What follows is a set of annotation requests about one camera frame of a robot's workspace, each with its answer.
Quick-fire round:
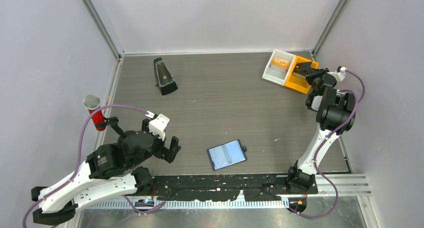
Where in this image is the blue leather card holder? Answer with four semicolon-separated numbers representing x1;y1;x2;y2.
206;140;248;171

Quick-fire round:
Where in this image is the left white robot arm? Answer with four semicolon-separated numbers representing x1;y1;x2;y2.
31;114;181;226

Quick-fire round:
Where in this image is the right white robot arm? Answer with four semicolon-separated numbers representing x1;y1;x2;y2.
285;62;358;194

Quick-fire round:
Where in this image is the yellow plastic bin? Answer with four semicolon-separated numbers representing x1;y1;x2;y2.
284;55;319;94

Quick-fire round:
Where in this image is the white plastic bin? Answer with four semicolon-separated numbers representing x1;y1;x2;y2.
262;49;296;86

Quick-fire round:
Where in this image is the black metronome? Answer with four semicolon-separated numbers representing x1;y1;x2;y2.
153;57;178;96

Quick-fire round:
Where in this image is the red microphone with stand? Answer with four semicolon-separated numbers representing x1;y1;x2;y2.
83;94;124;135

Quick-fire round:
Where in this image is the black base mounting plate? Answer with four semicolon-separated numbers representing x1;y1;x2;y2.
137;174;318;202

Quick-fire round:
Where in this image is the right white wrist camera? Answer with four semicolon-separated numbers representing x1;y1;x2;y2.
328;66;347;82

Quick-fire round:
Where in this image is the slotted aluminium rail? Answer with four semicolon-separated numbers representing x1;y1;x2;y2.
89;198;290;210

